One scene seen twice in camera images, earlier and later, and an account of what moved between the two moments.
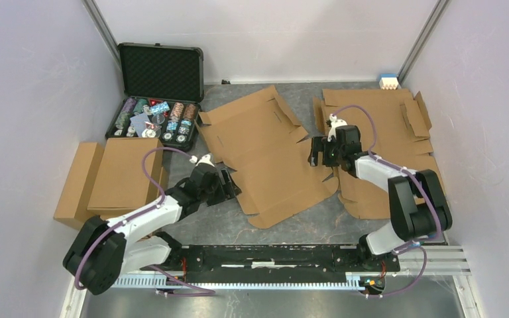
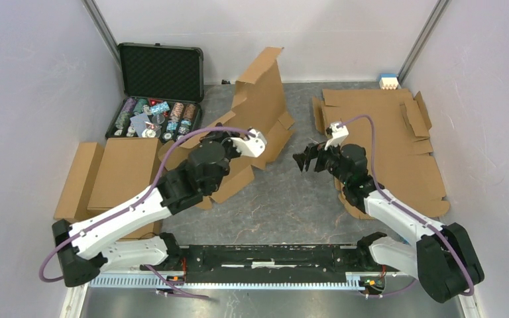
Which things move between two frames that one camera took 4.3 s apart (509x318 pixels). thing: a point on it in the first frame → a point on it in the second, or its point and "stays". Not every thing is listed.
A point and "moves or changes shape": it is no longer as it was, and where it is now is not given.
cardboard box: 72,209 stays
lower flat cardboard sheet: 393,126 stays
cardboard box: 252,137 moves or changes shape
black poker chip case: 164,94 stays
